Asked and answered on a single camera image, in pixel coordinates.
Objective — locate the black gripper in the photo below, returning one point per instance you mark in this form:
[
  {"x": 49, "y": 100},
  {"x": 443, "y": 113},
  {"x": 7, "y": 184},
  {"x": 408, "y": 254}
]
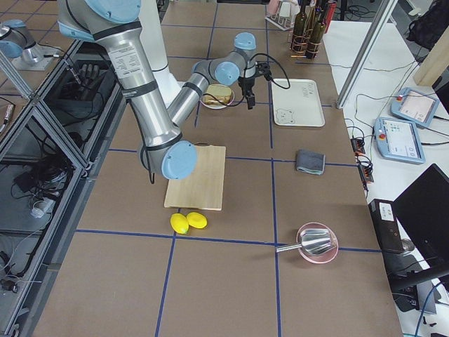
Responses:
[{"x": 246, "y": 83}]

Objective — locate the white round plate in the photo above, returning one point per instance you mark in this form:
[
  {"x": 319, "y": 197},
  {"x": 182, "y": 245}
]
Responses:
[{"x": 216, "y": 103}]

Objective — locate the bread slice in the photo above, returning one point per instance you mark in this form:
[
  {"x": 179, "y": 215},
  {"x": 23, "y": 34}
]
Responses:
[{"x": 217, "y": 90}]

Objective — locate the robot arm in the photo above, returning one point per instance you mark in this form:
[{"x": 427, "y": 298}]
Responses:
[
  {"x": 18, "y": 44},
  {"x": 130, "y": 32}
]

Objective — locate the cream bear tray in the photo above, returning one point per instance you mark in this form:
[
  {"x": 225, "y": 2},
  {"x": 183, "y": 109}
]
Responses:
[{"x": 297, "y": 103}]

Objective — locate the green wine bottle middle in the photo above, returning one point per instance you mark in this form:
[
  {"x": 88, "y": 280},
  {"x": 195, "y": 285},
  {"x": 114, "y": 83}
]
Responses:
[{"x": 299, "y": 35}]

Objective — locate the green wine bottle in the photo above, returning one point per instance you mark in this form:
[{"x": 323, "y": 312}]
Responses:
[
  {"x": 299, "y": 35},
  {"x": 316, "y": 37},
  {"x": 327, "y": 9}
]

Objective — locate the grey folded cloth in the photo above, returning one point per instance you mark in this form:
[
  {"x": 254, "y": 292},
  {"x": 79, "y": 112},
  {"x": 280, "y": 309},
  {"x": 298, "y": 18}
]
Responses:
[{"x": 311, "y": 162}]

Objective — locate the green wine bottle front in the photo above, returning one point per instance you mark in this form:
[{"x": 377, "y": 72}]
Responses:
[{"x": 316, "y": 37}]

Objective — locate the pink cup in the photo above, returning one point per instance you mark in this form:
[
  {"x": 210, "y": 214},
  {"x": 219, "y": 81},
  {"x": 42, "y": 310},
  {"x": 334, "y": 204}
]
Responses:
[{"x": 272, "y": 7}]

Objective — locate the wooden cutting board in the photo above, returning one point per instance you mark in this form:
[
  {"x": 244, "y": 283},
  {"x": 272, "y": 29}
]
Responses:
[{"x": 203, "y": 189}]

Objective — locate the green wine bottle back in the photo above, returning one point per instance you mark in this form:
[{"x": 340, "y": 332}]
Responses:
[{"x": 327, "y": 9}]

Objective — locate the black power strip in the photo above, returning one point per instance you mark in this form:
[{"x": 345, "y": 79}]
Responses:
[{"x": 365, "y": 166}]

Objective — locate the yellow lemon right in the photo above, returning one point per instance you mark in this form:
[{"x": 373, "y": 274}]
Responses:
[{"x": 196, "y": 220}]

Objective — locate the yellow lemon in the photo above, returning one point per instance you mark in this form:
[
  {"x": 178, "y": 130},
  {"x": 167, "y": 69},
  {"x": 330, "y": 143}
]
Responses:
[
  {"x": 196, "y": 220},
  {"x": 179, "y": 223}
]

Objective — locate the yellow lemon left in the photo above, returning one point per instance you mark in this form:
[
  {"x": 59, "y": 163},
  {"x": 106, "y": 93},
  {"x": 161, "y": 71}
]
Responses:
[{"x": 179, "y": 223}]

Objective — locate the teach pendant near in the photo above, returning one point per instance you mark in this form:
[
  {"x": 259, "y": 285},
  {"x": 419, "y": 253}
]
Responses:
[{"x": 398, "y": 140}]

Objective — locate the teach pendant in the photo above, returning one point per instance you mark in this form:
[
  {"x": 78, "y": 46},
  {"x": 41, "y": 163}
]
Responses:
[
  {"x": 398, "y": 140},
  {"x": 415, "y": 106}
]

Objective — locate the metal scoop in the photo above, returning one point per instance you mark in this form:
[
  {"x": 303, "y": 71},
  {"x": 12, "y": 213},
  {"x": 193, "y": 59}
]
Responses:
[{"x": 312, "y": 242}]

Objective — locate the teach pendant far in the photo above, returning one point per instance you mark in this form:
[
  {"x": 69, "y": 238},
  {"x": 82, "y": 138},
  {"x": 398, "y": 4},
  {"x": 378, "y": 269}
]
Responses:
[{"x": 415, "y": 106}]

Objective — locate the black desktop box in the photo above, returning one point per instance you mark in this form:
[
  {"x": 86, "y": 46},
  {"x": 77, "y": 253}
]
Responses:
[{"x": 386, "y": 226}]

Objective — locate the pink bowl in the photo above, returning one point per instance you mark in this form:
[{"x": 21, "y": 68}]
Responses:
[{"x": 325, "y": 257}]

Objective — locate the black computer monitor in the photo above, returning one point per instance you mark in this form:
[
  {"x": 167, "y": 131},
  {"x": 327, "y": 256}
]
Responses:
[{"x": 422, "y": 211}]

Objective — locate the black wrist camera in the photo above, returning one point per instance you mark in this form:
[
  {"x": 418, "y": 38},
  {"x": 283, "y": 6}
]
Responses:
[{"x": 263, "y": 70}]

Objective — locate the copper wire bottle rack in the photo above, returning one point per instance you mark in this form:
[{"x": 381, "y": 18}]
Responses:
[{"x": 308, "y": 31}]

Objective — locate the white wire cup rack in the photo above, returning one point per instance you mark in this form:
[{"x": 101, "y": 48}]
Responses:
[{"x": 285, "y": 17}]

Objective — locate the aluminium frame post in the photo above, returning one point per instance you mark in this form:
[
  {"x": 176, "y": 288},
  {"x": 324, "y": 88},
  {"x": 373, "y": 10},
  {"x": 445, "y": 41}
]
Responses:
[{"x": 380, "y": 20}]

